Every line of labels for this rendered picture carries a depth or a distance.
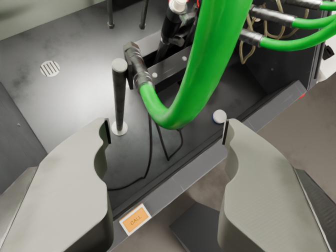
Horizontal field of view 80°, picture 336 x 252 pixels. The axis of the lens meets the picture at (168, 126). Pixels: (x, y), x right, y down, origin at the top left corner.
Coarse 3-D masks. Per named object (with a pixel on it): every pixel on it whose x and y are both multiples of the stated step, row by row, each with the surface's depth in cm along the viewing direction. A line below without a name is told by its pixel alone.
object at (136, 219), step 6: (132, 210) 37; (138, 210) 37; (132, 216) 36; (138, 216) 36; (144, 216) 37; (126, 222) 36; (132, 222) 36; (138, 222) 36; (126, 228) 36; (132, 228) 36
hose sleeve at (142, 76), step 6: (132, 48) 24; (132, 54) 23; (138, 54) 23; (132, 60) 22; (138, 60) 22; (132, 66) 22; (138, 66) 21; (144, 66) 22; (132, 72) 21; (138, 72) 20; (144, 72) 20; (138, 78) 20; (144, 78) 20; (150, 78) 20; (138, 84) 19; (138, 90) 20
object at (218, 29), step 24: (216, 0) 5; (240, 0) 5; (216, 24) 6; (240, 24) 6; (192, 48) 7; (216, 48) 6; (192, 72) 7; (216, 72) 7; (144, 96) 18; (192, 96) 8; (168, 120) 11
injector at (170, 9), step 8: (168, 8) 30; (184, 8) 30; (168, 16) 31; (176, 16) 30; (168, 24) 32; (176, 24) 32; (168, 32) 33; (176, 32) 34; (160, 40) 37; (168, 40) 35; (176, 40) 34; (160, 48) 39; (160, 56) 41
